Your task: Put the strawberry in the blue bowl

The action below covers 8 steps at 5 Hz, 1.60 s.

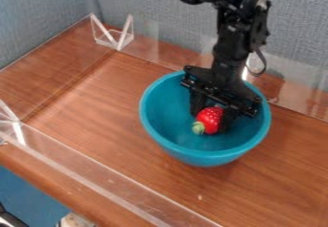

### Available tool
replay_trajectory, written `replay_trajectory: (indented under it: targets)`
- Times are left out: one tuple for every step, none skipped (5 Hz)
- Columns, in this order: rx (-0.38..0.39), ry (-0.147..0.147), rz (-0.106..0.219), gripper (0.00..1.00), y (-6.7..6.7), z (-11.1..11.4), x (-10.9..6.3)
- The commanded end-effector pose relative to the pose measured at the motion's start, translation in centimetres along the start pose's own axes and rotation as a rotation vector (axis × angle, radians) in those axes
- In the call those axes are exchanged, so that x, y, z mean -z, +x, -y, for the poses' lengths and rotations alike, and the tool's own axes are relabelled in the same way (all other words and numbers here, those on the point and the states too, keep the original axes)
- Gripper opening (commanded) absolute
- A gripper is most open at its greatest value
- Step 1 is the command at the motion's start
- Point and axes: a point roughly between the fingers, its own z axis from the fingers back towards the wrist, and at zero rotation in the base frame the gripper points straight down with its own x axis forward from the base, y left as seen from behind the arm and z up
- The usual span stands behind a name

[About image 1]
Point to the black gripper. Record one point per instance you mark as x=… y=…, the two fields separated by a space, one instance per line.
x=220 y=85

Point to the red toy strawberry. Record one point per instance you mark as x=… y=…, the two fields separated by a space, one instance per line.
x=207 y=120

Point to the blue plastic bowl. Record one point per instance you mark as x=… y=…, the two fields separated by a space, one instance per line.
x=194 y=138

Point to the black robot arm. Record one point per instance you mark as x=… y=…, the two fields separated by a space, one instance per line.
x=242 y=32

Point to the clear acrylic back barrier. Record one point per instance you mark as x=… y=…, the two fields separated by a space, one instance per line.
x=290 y=84

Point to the clear acrylic barrier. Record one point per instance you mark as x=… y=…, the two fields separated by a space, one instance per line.
x=93 y=189
x=290 y=84

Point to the clear acrylic front barrier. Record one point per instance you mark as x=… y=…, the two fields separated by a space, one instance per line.
x=93 y=189

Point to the clear acrylic corner bracket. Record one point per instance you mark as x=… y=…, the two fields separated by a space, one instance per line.
x=112 y=38

